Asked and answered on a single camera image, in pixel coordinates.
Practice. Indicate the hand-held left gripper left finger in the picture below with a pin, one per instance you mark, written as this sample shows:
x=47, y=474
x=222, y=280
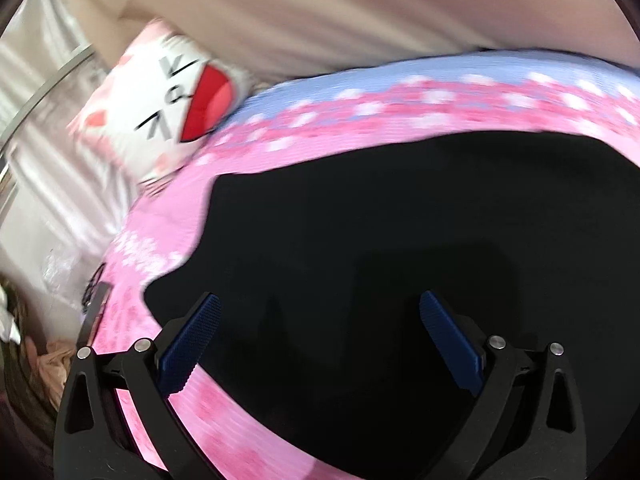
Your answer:
x=192, y=340

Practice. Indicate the beige curtain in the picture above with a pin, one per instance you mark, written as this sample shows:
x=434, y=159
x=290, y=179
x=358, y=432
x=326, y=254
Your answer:
x=350, y=10

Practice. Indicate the white sheer curtain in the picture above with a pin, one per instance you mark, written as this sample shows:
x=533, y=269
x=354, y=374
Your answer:
x=55, y=170

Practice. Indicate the pink floral blanket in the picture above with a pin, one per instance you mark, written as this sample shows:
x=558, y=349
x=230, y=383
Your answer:
x=165, y=230

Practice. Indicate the black pants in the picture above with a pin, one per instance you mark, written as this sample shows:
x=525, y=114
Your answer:
x=375, y=235

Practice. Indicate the beige crumpled cloth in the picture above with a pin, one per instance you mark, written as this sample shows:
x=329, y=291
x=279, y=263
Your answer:
x=52, y=365

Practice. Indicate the grey metal rail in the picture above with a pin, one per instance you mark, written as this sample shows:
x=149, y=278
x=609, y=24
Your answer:
x=50, y=82

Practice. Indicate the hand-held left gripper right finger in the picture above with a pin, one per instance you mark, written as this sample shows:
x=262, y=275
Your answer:
x=450, y=335

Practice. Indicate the white cat face pillow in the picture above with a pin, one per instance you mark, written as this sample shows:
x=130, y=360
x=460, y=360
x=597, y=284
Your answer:
x=150, y=90

